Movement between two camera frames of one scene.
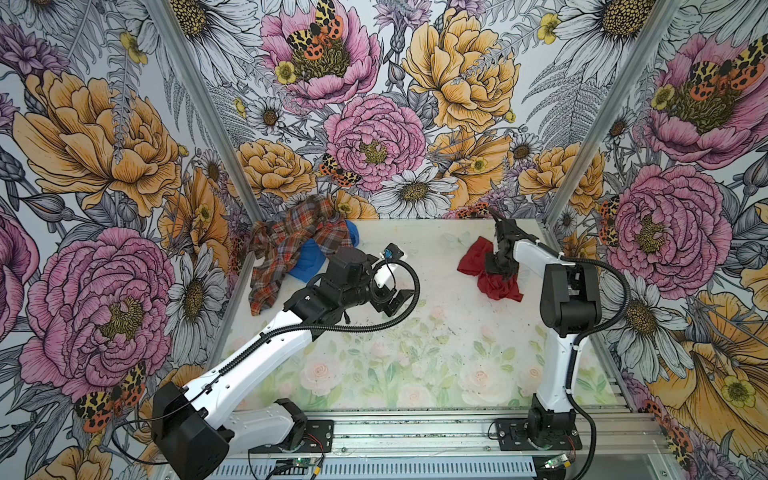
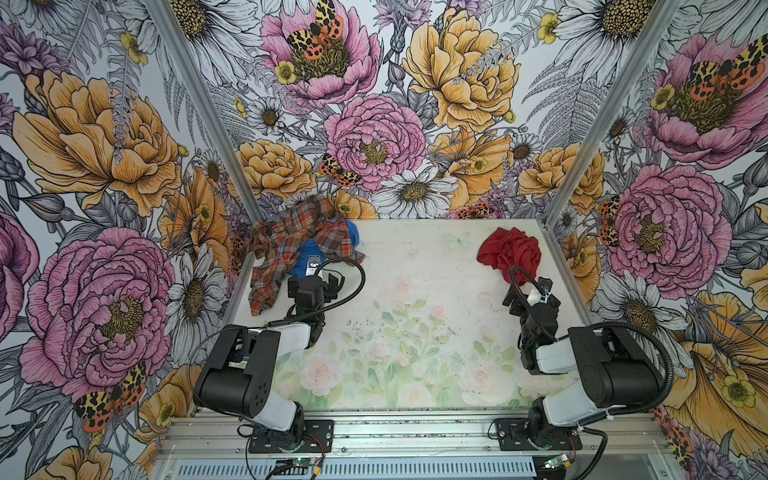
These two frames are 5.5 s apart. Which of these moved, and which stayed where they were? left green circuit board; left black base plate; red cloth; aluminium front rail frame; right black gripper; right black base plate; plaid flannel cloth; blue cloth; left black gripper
Moved: right black gripper; left black gripper; red cloth
Stayed: blue cloth; left green circuit board; left black base plate; plaid flannel cloth; right black base plate; aluminium front rail frame
